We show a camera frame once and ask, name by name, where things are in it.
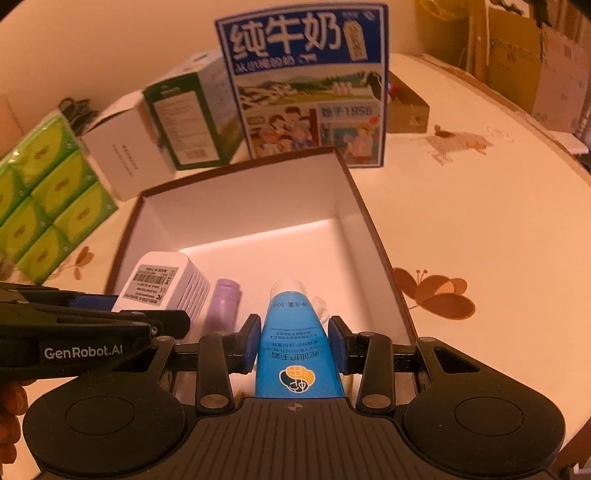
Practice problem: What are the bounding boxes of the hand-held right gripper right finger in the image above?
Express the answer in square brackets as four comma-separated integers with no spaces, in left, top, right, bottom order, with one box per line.
[327,316,482,415]

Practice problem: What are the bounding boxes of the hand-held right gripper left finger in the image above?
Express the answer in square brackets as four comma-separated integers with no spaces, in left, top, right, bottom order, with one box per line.
[151,315,262,415]

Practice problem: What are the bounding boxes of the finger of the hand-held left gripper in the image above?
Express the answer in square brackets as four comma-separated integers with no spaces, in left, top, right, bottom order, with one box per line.
[115,308,191,346]
[0,282,121,321]

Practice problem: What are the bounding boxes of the blue hand cream tube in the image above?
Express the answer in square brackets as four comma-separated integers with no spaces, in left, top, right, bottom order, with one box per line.
[254,272,346,400]

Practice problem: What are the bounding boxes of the white power adapter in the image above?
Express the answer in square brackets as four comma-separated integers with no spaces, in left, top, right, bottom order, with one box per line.
[111,251,213,328]

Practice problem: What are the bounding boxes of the purple cylindrical tube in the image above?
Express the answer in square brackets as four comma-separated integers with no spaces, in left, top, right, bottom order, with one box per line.
[205,278,243,335]

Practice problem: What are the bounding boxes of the brown storage box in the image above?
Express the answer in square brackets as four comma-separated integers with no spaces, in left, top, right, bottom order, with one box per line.
[105,147,419,398]

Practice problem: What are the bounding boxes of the person's left hand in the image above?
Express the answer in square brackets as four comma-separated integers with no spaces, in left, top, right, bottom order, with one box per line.
[0,382,28,462]

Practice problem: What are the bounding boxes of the green tissue pack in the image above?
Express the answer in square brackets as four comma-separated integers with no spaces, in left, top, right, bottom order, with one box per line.
[0,113,118,284]

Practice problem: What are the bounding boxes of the plain white box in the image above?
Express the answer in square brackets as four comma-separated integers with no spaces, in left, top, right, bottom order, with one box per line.
[81,89,178,202]

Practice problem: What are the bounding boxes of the green and white box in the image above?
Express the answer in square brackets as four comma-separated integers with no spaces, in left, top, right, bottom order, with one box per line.
[142,52,245,171]

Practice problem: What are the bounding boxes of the small brown cardboard box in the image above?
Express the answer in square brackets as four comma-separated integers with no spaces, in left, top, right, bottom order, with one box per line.
[387,71,431,134]

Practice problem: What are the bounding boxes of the blue milk carton box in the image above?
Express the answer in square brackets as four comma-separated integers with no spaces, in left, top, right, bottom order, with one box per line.
[215,2,389,168]

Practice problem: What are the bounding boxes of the black cables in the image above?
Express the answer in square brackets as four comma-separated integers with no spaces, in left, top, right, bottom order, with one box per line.
[58,97,100,134]

